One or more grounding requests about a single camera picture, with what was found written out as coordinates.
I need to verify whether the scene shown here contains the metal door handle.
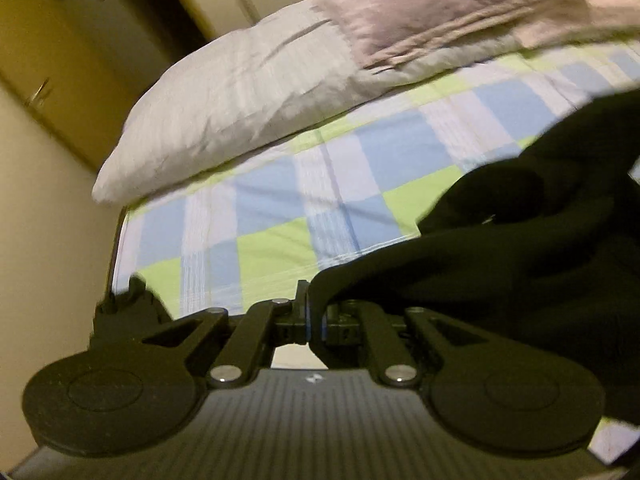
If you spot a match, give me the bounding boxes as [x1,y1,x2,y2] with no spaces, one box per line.
[27,77,53,108]

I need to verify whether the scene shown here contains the wooden door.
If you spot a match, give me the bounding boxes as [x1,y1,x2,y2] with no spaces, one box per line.
[0,0,168,173]

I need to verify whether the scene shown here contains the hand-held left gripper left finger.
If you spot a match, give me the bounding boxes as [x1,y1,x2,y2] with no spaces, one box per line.
[141,280,312,389]

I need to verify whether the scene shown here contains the pink folded blanket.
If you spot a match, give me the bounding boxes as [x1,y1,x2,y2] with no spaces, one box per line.
[317,0,640,68]

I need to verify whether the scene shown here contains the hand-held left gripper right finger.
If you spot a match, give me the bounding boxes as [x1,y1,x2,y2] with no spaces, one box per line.
[310,299,482,389]

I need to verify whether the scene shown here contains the white pillow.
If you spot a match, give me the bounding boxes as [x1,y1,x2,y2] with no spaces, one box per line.
[92,7,533,206]

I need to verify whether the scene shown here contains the black garment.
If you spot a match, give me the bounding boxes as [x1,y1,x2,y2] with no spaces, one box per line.
[310,91,640,467]

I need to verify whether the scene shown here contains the checkered bed sheet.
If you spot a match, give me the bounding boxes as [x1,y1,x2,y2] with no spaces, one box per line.
[112,42,640,463]

